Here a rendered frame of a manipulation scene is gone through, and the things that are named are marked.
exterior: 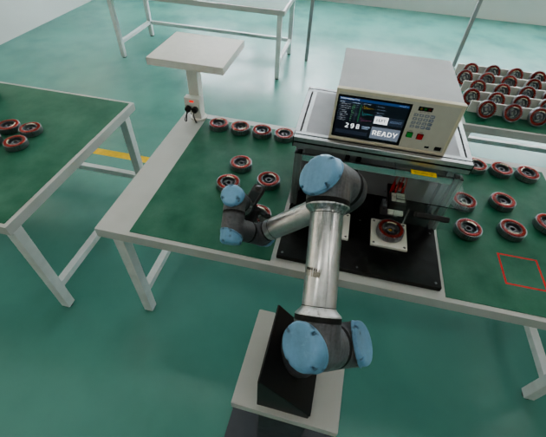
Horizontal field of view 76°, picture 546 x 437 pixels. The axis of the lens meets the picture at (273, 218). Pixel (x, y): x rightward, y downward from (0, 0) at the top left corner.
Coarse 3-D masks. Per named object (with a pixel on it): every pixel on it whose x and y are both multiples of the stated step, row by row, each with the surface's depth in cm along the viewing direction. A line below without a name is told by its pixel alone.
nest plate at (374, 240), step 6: (372, 222) 152; (378, 222) 152; (372, 228) 149; (372, 234) 147; (372, 240) 144; (378, 240) 144; (384, 240) 145; (402, 240) 145; (378, 246) 144; (384, 246) 143; (390, 246) 142; (396, 246) 143; (402, 246) 143
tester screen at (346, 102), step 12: (348, 108) 126; (360, 108) 125; (372, 108) 124; (384, 108) 123; (396, 108) 122; (408, 108) 121; (336, 120) 130; (348, 120) 129; (360, 120) 128; (372, 120) 127; (336, 132) 133
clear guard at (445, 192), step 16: (400, 176) 129; (416, 176) 130; (448, 176) 130; (400, 192) 123; (416, 192) 123; (432, 192) 124; (448, 192) 124; (400, 208) 121; (416, 208) 120; (432, 208) 119; (448, 208) 119; (464, 208) 119; (416, 224) 120; (432, 224) 119; (448, 224) 119; (464, 224) 118
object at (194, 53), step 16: (176, 32) 181; (160, 48) 166; (176, 48) 167; (192, 48) 168; (208, 48) 169; (224, 48) 170; (240, 48) 174; (160, 64) 160; (176, 64) 158; (192, 64) 156; (208, 64) 156; (224, 64) 157; (192, 80) 191; (192, 96) 196; (192, 112) 198
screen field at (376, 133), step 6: (372, 132) 130; (378, 132) 130; (384, 132) 129; (390, 132) 128; (396, 132) 128; (372, 138) 132; (378, 138) 131; (384, 138) 131; (390, 138) 130; (396, 138) 130
